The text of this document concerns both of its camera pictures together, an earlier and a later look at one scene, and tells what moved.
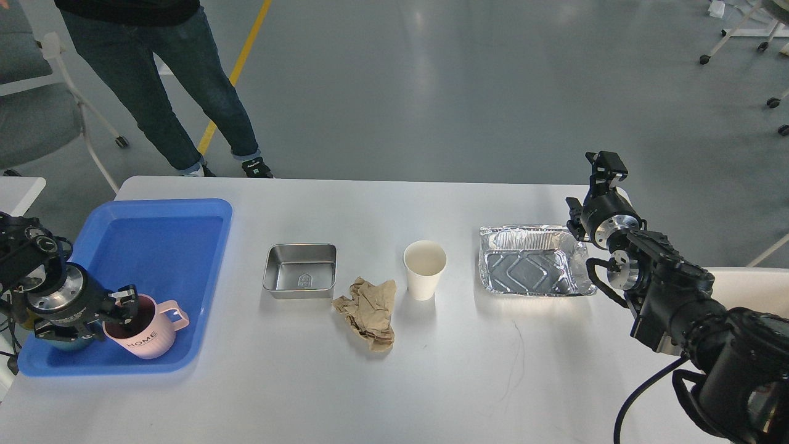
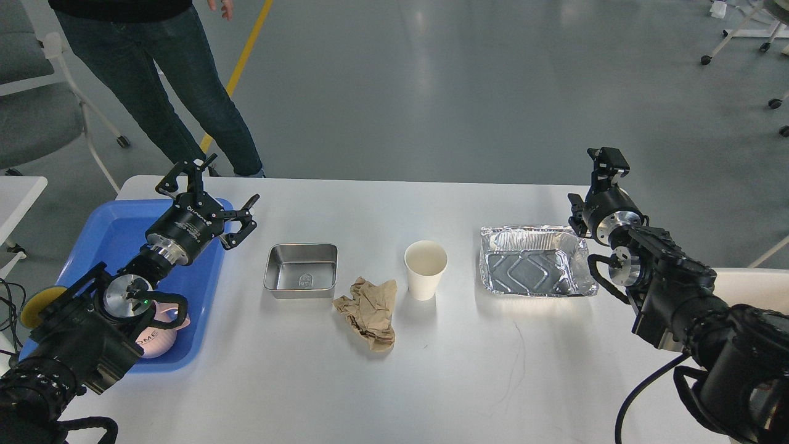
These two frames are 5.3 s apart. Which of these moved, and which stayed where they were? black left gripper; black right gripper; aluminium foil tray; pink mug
Moved: black left gripper
Stayed: aluminium foil tray; pink mug; black right gripper
